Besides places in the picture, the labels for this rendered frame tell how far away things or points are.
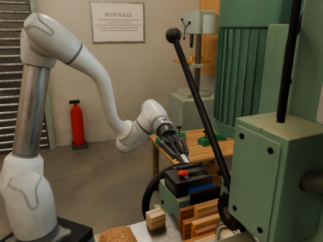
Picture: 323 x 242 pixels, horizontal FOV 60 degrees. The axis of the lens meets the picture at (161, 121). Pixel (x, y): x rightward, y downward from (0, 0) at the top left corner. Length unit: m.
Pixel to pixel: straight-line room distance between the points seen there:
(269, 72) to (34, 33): 0.78
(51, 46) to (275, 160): 0.86
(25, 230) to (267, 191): 0.94
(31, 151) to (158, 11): 2.78
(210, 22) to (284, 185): 2.48
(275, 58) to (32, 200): 0.90
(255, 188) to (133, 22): 3.30
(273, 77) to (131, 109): 3.30
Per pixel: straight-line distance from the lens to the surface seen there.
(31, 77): 1.21
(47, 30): 1.05
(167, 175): 0.83
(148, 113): 1.29
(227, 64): 0.57
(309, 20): 0.41
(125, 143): 1.31
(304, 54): 0.41
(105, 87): 1.16
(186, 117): 2.94
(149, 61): 3.67
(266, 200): 0.37
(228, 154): 2.14
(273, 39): 0.50
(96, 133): 3.74
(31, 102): 1.22
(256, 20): 0.54
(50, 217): 1.16
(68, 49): 1.06
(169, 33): 0.63
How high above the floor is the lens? 1.41
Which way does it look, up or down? 18 degrees down
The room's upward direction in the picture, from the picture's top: straight up
